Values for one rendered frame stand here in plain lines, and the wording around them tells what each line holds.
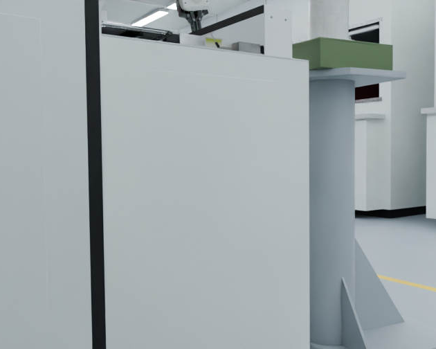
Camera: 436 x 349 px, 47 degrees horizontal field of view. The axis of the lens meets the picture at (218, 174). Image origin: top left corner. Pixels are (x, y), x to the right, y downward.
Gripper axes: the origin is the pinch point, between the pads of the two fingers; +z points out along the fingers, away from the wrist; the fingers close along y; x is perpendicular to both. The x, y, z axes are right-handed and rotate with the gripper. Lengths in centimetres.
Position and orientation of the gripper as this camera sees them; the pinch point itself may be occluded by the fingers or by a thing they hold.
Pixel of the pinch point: (196, 28)
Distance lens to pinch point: 168.4
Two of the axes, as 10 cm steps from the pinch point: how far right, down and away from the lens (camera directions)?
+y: 8.0, -2.5, 5.4
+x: -5.7, -0.3, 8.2
